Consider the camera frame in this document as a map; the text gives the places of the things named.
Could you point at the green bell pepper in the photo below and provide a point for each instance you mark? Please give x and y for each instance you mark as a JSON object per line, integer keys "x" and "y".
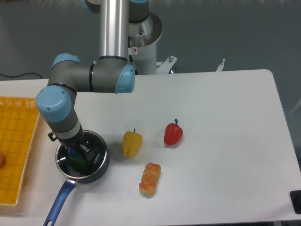
{"x": 78, "y": 163}

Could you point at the black device at table edge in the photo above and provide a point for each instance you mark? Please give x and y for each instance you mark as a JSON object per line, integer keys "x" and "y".
{"x": 296, "y": 200}

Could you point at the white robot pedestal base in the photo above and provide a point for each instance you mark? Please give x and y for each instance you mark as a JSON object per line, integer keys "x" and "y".
{"x": 130, "y": 35}

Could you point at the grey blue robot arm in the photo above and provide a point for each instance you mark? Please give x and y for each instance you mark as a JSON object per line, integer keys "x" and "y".
{"x": 111, "y": 74}

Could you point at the red bell pepper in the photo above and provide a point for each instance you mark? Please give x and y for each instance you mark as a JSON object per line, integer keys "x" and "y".
{"x": 173, "y": 133}

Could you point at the yellow bell pepper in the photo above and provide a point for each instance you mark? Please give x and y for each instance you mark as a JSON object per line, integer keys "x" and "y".
{"x": 131, "y": 143}

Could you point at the golden bread pastry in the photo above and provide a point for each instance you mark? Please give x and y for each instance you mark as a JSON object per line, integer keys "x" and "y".
{"x": 150, "y": 178}

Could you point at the yellow plastic basket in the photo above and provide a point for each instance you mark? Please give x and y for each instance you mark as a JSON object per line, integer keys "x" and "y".
{"x": 18, "y": 121}

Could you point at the glass pot lid blue knob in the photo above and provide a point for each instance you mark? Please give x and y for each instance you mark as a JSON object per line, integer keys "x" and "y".
{"x": 96, "y": 169}

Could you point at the black saucepan blue handle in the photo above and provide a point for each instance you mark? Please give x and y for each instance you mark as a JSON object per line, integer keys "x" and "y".
{"x": 63, "y": 193}

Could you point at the orange round item in basket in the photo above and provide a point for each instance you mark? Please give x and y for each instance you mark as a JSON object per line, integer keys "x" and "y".
{"x": 2, "y": 159}

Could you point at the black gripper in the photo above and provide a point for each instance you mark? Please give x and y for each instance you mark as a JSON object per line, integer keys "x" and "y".
{"x": 73, "y": 138}

